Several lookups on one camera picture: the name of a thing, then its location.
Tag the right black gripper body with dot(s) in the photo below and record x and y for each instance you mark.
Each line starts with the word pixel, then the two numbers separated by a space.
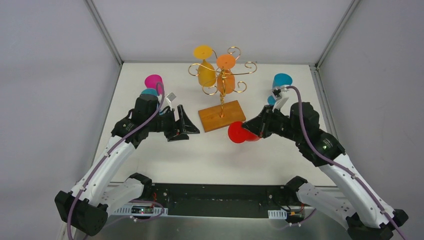
pixel 266 121

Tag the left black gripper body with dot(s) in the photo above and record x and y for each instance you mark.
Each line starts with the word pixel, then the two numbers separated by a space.
pixel 175 122

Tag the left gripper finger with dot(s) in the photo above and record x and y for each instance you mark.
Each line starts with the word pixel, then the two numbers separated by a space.
pixel 176 136
pixel 185 125

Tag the red wine glass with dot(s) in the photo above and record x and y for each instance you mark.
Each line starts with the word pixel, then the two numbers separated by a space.
pixel 237 134

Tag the teal wine glass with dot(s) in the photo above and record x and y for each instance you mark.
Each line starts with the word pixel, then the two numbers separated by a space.
pixel 150 91

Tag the blue wine glass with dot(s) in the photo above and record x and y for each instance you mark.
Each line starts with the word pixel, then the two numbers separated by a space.
pixel 279 80

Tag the pink wine glass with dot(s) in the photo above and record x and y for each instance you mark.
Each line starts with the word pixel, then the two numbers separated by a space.
pixel 151 82

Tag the gold rack with wooden base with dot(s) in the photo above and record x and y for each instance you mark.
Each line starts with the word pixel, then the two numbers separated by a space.
pixel 225 113

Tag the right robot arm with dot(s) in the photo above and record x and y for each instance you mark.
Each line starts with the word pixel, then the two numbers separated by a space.
pixel 363 214

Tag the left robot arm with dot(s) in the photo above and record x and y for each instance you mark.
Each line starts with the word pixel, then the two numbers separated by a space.
pixel 88 205

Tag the orange wine glass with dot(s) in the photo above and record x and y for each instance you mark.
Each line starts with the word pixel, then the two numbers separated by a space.
pixel 225 79

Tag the yellow wine glass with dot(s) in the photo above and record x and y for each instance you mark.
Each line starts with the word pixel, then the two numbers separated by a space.
pixel 206 73

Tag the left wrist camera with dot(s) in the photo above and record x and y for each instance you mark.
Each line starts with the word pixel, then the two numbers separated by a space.
pixel 169 99

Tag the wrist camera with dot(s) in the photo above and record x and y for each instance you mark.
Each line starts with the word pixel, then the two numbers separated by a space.
pixel 280 95
pixel 169 99

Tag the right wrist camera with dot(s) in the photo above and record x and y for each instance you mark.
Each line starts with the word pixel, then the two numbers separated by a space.
pixel 280 95

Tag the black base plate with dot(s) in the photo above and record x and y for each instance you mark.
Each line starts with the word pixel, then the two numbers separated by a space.
pixel 221 200

